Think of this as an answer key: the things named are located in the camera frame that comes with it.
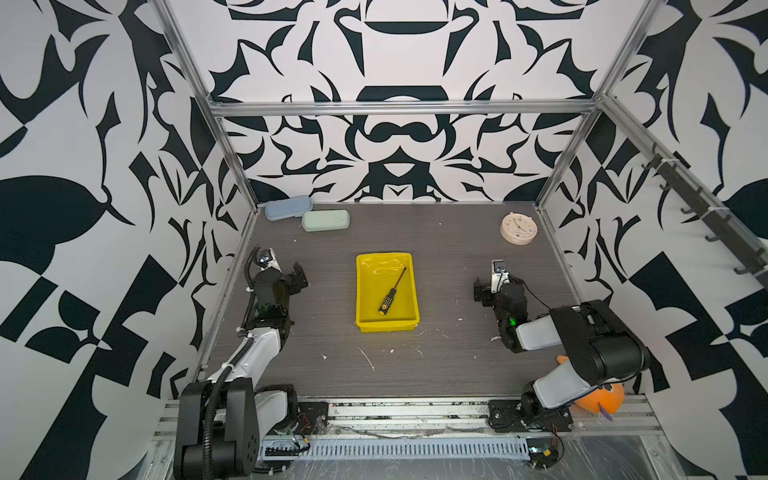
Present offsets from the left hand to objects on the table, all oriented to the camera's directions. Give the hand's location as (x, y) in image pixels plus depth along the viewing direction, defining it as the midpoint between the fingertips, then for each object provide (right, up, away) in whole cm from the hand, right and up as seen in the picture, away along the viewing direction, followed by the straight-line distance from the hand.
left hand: (276, 264), depth 87 cm
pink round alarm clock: (+79, +10, +24) cm, 84 cm away
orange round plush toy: (+84, -31, -16) cm, 91 cm away
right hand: (+65, -3, +8) cm, 66 cm away
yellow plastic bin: (+28, -5, +17) cm, 33 cm away
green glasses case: (+9, +14, +25) cm, 30 cm away
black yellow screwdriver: (+32, -11, +8) cm, 35 cm away
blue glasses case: (-6, +19, +29) cm, 35 cm away
